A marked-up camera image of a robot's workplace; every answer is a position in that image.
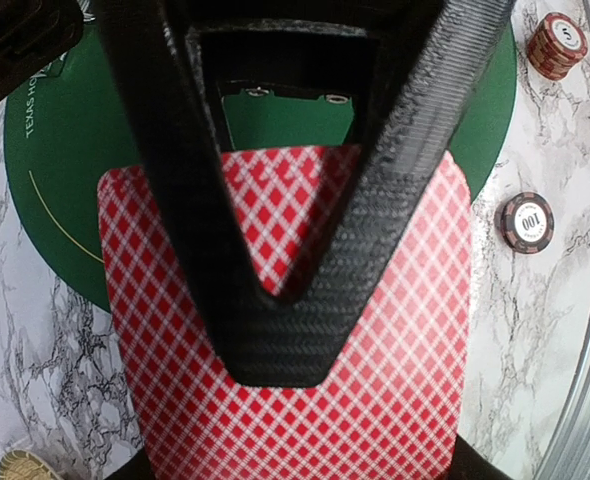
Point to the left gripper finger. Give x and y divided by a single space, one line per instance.
408 67

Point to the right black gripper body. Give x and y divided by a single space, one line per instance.
32 34

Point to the red yellow 5 chip stack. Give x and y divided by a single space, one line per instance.
556 46

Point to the black red 100 chip stack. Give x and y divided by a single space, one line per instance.
526 223

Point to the red playing card deck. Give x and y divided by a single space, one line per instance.
301 355

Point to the round green poker mat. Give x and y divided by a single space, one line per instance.
62 133

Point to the woven bamboo basket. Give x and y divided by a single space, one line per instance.
24 465

